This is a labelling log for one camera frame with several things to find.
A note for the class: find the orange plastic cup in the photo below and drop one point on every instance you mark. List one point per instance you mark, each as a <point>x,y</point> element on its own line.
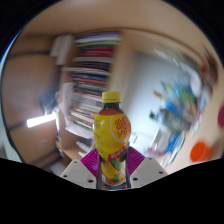
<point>201,152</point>

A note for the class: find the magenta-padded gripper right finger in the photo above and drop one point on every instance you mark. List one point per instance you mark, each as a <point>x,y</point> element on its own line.
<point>148,171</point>

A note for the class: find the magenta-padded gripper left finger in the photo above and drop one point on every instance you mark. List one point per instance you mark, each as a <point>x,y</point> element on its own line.
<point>76,173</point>

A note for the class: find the yellow-labelled tea drink bottle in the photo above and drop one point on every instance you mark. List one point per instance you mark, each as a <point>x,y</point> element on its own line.
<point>111,133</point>

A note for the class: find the ceiling light tube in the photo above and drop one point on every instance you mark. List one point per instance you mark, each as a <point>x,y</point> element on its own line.
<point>41,120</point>

